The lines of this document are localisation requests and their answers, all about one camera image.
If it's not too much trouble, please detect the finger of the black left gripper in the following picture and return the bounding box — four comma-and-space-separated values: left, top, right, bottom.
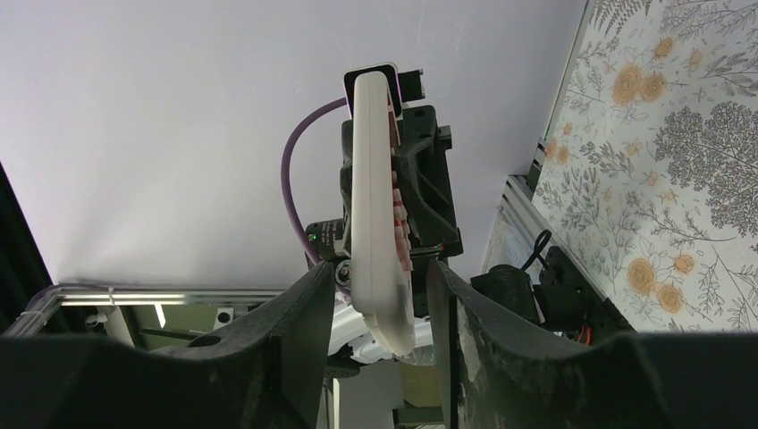
392, 105, 463, 257

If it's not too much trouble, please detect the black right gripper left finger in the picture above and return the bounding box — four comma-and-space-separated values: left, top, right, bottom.
1, 262, 334, 428

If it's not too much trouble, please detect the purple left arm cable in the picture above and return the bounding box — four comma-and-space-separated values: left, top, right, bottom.
280, 97, 350, 267

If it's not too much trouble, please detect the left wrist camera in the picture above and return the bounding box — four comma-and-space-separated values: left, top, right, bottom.
342, 62, 425, 118

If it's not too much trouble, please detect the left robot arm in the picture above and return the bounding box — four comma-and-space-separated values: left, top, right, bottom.
305, 105, 463, 376

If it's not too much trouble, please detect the white remote control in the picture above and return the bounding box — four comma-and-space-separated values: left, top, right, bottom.
350, 71, 415, 356

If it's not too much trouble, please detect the floral table mat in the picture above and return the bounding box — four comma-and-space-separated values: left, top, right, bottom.
533, 1, 757, 332

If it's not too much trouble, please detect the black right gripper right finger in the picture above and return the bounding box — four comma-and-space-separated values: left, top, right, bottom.
426, 260, 757, 428

